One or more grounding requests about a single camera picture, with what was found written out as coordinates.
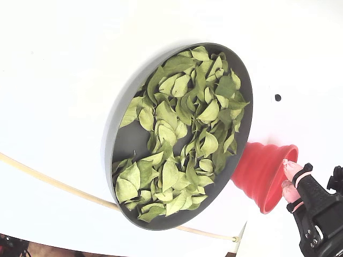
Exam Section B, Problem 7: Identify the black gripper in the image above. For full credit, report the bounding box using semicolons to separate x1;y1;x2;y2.
281;158;343;257

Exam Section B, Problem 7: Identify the red collapsible silicone cup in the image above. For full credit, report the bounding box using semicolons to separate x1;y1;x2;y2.
230;141;299;215

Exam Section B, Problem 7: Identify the green leaves pile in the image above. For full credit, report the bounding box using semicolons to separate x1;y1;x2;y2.
111;46;250;223

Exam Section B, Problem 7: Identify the dark grey round bowl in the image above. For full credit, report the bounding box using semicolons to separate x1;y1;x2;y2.
100;42;253;231

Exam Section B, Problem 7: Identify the long wooden dowel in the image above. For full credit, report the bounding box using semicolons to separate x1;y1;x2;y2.
0;152;238;243

